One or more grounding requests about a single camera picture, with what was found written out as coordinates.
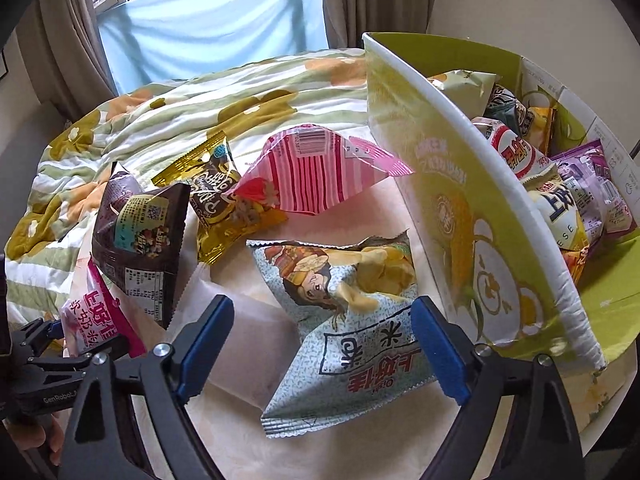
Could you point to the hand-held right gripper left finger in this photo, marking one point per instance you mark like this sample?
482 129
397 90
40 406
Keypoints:
205 345

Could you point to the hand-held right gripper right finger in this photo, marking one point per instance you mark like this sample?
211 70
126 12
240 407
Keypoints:
440 345

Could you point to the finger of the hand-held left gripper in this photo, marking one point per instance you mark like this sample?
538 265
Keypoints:
60 362
45 332

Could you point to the pink white snack packet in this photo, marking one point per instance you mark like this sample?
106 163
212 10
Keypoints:
97 310

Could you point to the pale green snack packet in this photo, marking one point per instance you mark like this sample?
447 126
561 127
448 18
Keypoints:
350 340

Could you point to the green cardboard box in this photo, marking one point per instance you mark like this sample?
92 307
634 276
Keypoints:
450 200

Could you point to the orange snack packet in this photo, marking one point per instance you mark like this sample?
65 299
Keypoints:
582 265

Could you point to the white yellow snack packet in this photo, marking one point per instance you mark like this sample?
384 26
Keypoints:
560 215

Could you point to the dark green snack packet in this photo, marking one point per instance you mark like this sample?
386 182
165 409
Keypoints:
505 105

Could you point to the cream snack packet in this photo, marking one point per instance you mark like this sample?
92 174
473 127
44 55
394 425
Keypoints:
465 85

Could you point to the person's left hand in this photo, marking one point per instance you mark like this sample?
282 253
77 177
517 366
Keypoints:
35 435

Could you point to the white paper bag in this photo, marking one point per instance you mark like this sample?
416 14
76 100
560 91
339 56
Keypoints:
250 325

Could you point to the brown snack packet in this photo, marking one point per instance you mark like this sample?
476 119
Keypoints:
140 240

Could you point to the gold snack packet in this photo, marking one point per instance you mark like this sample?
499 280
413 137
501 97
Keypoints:
220 200

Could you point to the pink striped snack packet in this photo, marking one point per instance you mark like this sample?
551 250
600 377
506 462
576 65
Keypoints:
310 175

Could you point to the floral blanket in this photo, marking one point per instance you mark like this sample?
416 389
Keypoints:
150 110

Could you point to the grey brown curtain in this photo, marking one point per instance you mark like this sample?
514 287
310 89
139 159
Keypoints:
375 0
65 35

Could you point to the light blue cloth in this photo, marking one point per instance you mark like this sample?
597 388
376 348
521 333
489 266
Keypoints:
215 25

